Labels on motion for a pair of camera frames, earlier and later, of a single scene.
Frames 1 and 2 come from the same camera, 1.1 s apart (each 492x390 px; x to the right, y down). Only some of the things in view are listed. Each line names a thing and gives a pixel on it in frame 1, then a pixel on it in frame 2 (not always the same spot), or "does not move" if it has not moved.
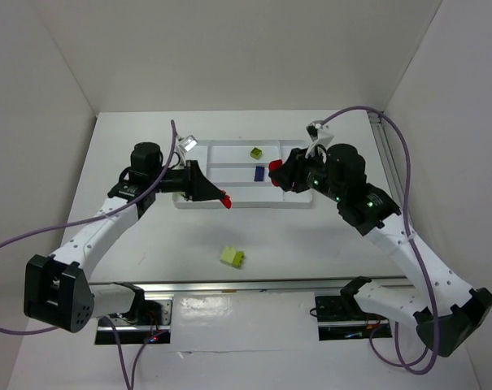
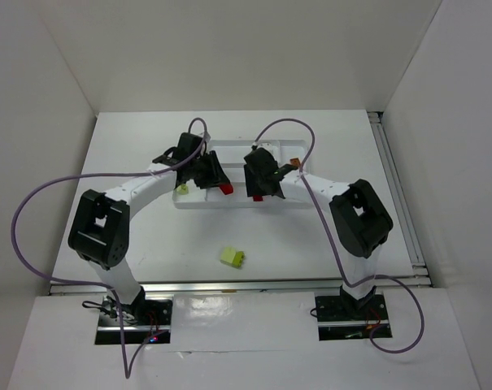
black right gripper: [293, 173] → [263, 179]
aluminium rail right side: [387, 156] does not move
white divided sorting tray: [241, 169] does not move
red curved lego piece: [227, 201] → [227, 188]
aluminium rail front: [202, 287] does not move
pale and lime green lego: [232, 256] does not move
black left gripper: [193, 180] → [212, 171]
